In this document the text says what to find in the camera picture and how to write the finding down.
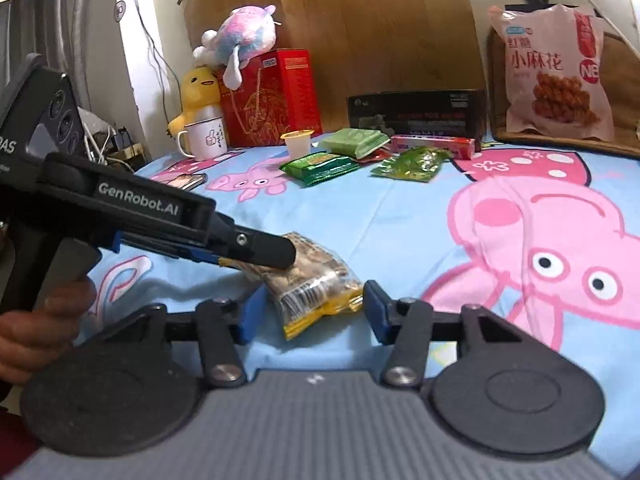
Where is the person's red clothing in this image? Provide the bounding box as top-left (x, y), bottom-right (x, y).
top-left (0, 382), bottom-right (42, 468)

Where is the cartoon pig printed blanket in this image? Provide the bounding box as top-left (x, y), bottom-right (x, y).
top-left (87, 140), bottom-right (640, 478)

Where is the black cardboard box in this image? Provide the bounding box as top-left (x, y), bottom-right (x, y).
top-left (347, 89), bottom-right (488, 153)

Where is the long pink box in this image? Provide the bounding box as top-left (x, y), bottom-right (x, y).
top-left (390, 134), bottom-right (477, 160)

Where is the dark green snack packet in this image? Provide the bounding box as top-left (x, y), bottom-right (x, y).
top-left (279, 151), bottom-right (360, 187)

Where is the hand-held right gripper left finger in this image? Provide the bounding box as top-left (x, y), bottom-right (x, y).
top-left (120, 286), bottom-right (267, 389)

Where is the light green snack packet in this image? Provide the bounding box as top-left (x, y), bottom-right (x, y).
top-left (318, 128), bottom-right (392, 161)

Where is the person's left hand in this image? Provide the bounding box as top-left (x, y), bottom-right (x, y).
top-left (0, 279), bottom-right (99, 387)

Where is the large pink snack bag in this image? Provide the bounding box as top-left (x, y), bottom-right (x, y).
top-left (487, 4), bottom-right (615, 143)

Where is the power strip with cables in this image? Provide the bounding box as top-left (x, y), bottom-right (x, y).
top-left (77, 107), bottom-right (148, 173)

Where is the yellow duck plush toy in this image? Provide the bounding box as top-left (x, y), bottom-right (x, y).
top-left (167, 67), bottom-right (223, 137)

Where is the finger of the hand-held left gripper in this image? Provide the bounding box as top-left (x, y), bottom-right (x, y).
top-left (112, 212), bottom-right (297, 271)

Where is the green clear candy packet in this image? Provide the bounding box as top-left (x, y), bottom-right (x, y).
top-left (370, 146), bottom-right (453, 184)

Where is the white enamel mug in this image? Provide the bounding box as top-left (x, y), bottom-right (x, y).
top-left (176, 116), bottom-right (229, 162)

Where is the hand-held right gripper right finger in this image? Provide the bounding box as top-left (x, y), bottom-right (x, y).
top-left (363, 280), bottom-right (522, 389)

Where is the wooden headboard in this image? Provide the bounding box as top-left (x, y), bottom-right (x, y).
top-left (182, 0), bottom-right (487, 133)

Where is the white power cable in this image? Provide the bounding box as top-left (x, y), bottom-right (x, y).
top-left (547, 0), bottom-right (640, 61)

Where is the small jelly cup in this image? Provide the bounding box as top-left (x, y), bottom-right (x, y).
top-left (280, 129), bottom-right (314, 160)

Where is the pastel unicorn plush toy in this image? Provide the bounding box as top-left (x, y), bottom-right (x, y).
top-left (193, 4), bottom-right (282, 89)

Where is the red gift bag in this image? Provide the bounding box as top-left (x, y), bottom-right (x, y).
top-left (216, 48), bottom-right (323, 148)

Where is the smartphone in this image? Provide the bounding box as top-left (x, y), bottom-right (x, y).
top-left (159, 172), bottom-right (209, 191)

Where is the clear yellow peanut packet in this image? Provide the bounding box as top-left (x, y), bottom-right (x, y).
top-left (220, 231), bottom-right (365, 342)

